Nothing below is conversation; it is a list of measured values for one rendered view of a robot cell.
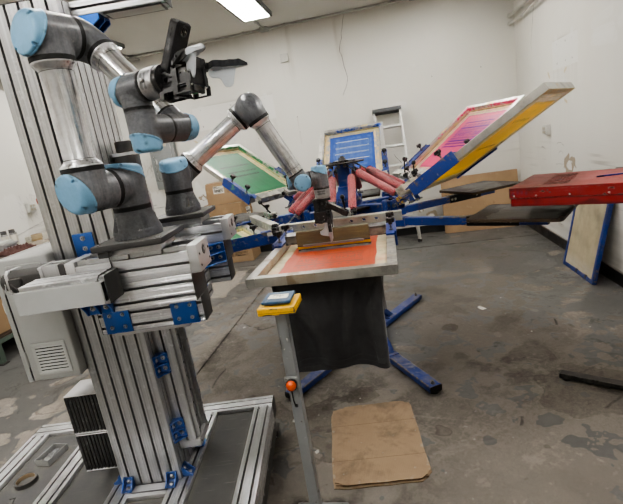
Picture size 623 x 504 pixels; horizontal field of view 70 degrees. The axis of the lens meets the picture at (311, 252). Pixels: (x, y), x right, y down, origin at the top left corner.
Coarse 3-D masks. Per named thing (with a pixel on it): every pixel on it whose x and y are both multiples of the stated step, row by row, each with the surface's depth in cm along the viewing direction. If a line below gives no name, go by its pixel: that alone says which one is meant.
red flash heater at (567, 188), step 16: (544, 176) 233; (560, 176) 225; (576, 176) 218; (592, 176) 210; (608, 176) 204; (512, 192) 213; (528, 192) 209; (544, 192) 204; (560, 192) 200; (576, 192) 196; (592, 192) 192; (608, 192) 189
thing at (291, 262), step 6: (294, 252) 220; (306, 252) 216; (312, 252) 214; (318, 252) 212; (324, 252) 210; (330, 252) 208; (294, 258) 208; (288, 264) 199; (294, 264) 197; (282, 270) 191; (288, 270) 189; (294, 270) 188; (300, 270) 186; (306, 270) 185
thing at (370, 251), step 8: (376, 240) 217; (336, 248) 214; (344, 248) 212; (352, 248) 209; (360, 248) 207; (368, 248) 205; (368, 256) 191; (344, 264) 185; (352, 264) 183; (360, 264) 181
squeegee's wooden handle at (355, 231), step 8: (360, 224) 211; (368, 224) 211; (296, 232) 217; (304, 232) 216; (312, 232) 215; (336, 232) 213; (344, 232) 213; (352, 232) 212; (360, 232) 211; (368, 232) 211; (304, 240) 217; (312, 240) 216; (320, 240) 215; (328, 240) 215; (336, 240) 214
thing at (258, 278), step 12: (276, 252) 210; (264, 264) 191; (372, 264) 166; (384, 264) 163; (396, 264) 161; (252, 276) 175; (264, 276) 173; (276, 276) 170; (288, 276) 169; (300, 276) 168; (312, 276) 167; (324, 276) 167; (336, 276) 166; (348, 276) 165; (360, 276) 164; (372, 276) 164
